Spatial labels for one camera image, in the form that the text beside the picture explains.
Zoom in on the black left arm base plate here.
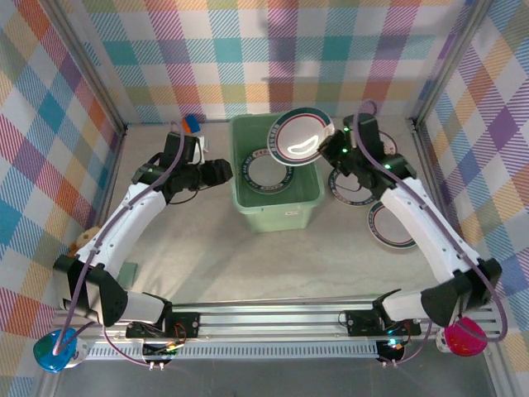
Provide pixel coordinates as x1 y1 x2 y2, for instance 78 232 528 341
126 312 202 342

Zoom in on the white slotted cable duct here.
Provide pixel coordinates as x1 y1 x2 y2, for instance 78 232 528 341
86 341 381 361

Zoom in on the pale green plastic bin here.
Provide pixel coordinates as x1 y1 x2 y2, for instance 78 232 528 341
229 113 326 232

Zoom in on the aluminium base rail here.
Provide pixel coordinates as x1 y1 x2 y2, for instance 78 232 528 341
53 295 503 344

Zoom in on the orange sunburst plate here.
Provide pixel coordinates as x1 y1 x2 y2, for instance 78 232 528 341
378 131 398 155

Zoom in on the aluminium frame post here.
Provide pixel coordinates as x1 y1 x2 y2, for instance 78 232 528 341
41 0 128 133
411 0 497 129

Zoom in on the black controller board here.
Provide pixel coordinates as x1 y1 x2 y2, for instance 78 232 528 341
142 342 179 370
378 338 408 368

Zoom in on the pink dome button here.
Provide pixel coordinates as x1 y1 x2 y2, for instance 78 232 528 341
436 316 488 356

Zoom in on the green rim red ring plate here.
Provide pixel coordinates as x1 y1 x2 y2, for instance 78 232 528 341
267 108 335 166

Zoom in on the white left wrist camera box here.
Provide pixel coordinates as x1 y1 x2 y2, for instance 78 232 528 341
193 134 210 163

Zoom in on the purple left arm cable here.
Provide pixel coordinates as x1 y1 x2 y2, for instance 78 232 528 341
53 119 187 356

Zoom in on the brown stuffed toy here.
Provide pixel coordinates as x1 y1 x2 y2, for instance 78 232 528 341
68 225 102 257

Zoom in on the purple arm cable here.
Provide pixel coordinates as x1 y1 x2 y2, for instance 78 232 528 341
53 119 187 356
350 98 509 367

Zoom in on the green band lettered plate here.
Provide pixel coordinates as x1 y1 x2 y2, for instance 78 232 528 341
327 167 375 207
241 146 295 195
366 201 419 252

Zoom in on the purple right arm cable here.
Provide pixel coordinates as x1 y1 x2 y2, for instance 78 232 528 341
350 98 509 367

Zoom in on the blue dome button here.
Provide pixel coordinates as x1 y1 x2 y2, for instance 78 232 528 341
32 328 88 375

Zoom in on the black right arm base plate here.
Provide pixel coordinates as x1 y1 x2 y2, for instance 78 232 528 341
345 308 422 338

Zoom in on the pale green flat item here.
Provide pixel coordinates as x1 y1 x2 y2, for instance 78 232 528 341
119 262 140 290

